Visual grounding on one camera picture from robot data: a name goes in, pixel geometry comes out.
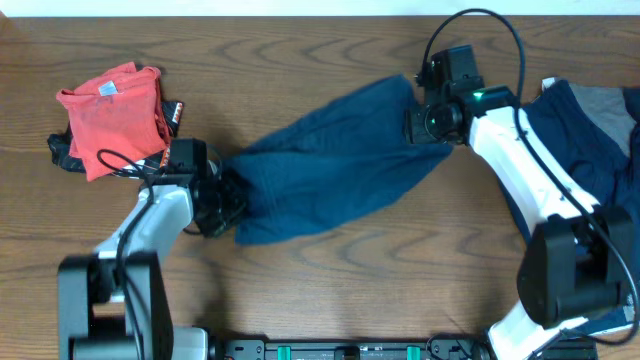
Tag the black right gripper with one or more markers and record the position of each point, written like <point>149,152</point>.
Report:
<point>415,130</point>

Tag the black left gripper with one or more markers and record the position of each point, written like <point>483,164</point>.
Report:
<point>226,201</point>

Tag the dark blue shorts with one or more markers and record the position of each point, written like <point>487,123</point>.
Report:
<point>343,161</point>

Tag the dark blue clothes pile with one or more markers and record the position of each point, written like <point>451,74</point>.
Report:
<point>587,154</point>

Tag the grey garment in pile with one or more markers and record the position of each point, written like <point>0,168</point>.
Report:
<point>606,108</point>

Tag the red folded t-shirt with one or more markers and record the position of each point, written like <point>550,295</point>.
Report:
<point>119,110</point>

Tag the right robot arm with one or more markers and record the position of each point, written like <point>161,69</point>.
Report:
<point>577,264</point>

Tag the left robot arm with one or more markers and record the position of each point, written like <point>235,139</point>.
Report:
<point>112,303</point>

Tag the black orange patterned garment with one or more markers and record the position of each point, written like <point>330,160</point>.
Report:
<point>60,144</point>

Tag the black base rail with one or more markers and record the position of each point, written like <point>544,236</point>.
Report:
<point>439,347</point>

